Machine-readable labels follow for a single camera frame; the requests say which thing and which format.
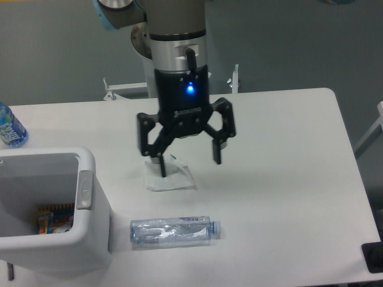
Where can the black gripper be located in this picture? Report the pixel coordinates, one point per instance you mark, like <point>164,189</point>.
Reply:
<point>182,101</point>

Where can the white push-lid trash can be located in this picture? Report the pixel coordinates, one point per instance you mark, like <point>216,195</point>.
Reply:
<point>37,177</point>

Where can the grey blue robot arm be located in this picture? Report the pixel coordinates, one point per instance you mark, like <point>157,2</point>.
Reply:
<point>177,38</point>

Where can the crumpled white plastic wrapper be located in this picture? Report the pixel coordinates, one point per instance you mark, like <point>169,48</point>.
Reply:
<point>178,175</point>

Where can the crushed clear plastic bottle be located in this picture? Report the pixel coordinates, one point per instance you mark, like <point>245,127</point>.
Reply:
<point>158,233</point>

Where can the colourful snack wrapper in bin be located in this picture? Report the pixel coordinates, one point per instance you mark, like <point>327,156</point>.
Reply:
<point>55,219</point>

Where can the blue label water bottle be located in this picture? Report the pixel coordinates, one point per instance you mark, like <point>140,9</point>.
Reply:
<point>13,132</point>

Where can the black clamp at table edge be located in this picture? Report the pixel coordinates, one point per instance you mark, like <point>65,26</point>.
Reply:
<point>373,256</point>

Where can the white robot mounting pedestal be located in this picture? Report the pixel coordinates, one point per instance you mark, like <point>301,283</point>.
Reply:
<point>141,43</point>

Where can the white frame at right edge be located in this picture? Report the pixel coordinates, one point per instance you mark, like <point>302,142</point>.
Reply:
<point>371,135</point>

